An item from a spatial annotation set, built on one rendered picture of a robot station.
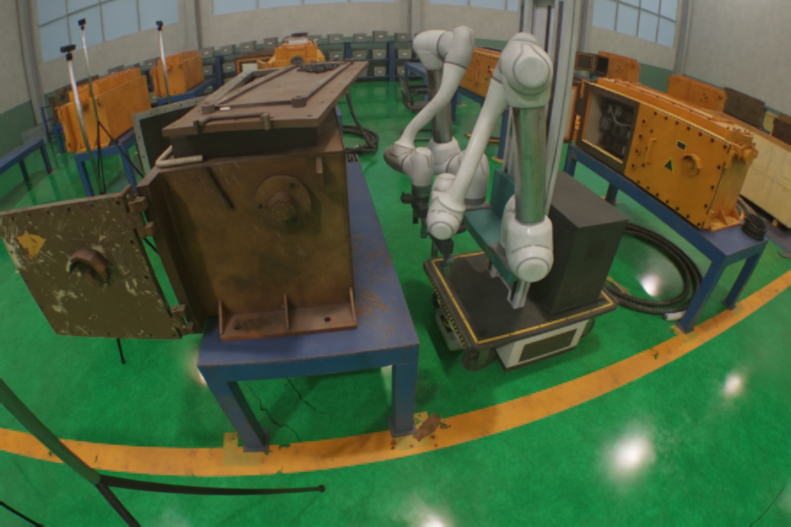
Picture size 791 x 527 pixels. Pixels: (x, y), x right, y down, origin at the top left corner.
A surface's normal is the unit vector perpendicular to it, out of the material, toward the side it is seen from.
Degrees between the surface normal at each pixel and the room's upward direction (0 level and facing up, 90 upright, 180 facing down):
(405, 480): 0
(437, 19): 90
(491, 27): 90
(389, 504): 0
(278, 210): 90
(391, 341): 0
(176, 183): 90
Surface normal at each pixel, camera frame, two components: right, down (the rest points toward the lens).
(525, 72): -0.18, 0.43
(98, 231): 0.14, 0.52
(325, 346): 0.00, -0.85
